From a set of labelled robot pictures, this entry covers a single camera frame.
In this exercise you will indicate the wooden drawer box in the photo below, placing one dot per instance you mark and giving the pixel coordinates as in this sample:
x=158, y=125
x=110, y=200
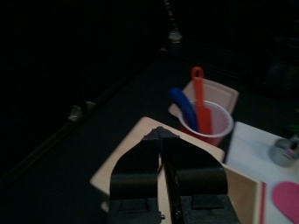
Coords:
x=102, y=189

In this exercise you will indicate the blue plastic utensil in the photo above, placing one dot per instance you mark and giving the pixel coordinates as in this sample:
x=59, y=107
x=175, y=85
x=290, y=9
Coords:
x=181, y=100

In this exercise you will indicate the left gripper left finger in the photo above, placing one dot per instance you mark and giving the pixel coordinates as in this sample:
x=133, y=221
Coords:
x=134, y=180

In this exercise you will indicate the white cutting board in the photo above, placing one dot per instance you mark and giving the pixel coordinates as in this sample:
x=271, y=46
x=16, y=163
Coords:
x=253, y=151

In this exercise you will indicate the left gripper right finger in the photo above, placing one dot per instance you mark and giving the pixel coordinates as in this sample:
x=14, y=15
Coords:
x=198, y=180

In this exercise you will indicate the red plastic cup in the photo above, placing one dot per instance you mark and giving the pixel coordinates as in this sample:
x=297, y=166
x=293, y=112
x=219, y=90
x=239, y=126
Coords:
x=219, y=122

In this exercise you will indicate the pinkish brown tray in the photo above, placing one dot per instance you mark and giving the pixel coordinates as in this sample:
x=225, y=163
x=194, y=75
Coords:
x=222, y=93

